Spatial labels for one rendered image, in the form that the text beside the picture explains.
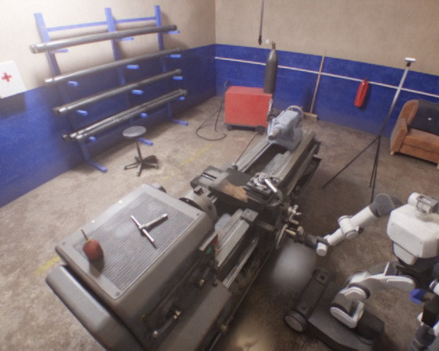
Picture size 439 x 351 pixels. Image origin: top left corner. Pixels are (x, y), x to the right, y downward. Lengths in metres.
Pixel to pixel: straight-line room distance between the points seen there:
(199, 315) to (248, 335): 0.90
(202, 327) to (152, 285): 0.53
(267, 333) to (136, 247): 1.53
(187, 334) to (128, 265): 0.56
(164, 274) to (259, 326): 1.43
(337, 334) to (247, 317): 0.72
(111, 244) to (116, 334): 0.34
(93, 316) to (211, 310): 0.67
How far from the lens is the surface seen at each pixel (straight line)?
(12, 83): 3.73
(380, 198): 1.56
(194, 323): 1.42
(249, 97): 4.52
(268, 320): 2.32
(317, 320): 2.24
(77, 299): 1.08
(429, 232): 1.39
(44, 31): 3.85
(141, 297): 0.97
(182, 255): 1.04
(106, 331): 1.00
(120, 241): 1.10
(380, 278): 1.73
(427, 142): 5.04
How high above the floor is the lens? 2.15
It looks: 37 degrees down
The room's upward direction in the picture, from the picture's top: straight up
